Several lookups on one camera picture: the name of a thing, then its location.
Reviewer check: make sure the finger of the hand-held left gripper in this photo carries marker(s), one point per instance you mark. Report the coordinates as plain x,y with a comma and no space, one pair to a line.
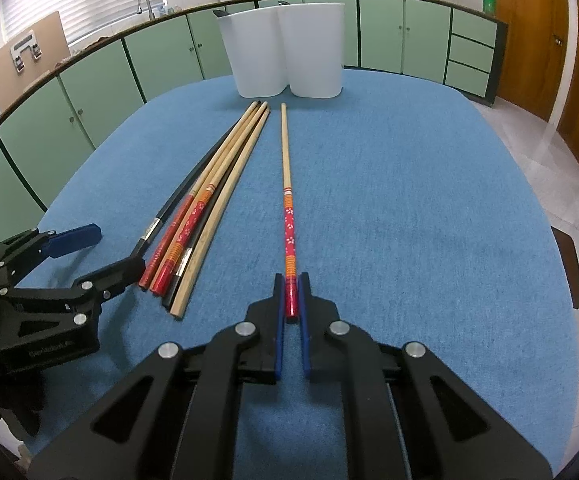
77,237
114,272

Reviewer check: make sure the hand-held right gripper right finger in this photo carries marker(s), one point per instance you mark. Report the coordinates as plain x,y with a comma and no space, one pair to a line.
304,335

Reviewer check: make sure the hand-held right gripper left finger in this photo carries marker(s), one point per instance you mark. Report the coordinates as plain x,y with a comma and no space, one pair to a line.
278,320

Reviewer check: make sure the black chopstick with silver band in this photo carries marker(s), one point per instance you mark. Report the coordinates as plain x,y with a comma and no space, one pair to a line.
179,195
172,292

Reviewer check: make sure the plain wooden chopstick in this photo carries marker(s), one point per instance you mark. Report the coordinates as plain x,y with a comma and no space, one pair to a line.
226,205

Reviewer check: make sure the white plastic utensil holder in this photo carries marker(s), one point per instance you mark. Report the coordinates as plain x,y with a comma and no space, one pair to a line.
314,50

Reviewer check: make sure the green lower kitchen cabinets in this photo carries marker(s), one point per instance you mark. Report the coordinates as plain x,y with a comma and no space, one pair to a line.
99,85

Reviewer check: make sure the blue tablecloth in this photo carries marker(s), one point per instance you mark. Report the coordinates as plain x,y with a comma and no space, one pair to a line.
419,210

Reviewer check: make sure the white plastic device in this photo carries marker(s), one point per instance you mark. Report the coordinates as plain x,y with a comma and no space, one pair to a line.
24,50

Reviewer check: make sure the metal kitchen faucet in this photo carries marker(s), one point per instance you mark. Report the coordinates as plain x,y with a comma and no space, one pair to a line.
148,2

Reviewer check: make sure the brown wooden chair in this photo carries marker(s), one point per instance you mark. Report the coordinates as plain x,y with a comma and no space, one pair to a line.
569,260

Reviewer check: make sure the green drawer unit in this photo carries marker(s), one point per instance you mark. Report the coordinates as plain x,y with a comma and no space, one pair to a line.
472,50

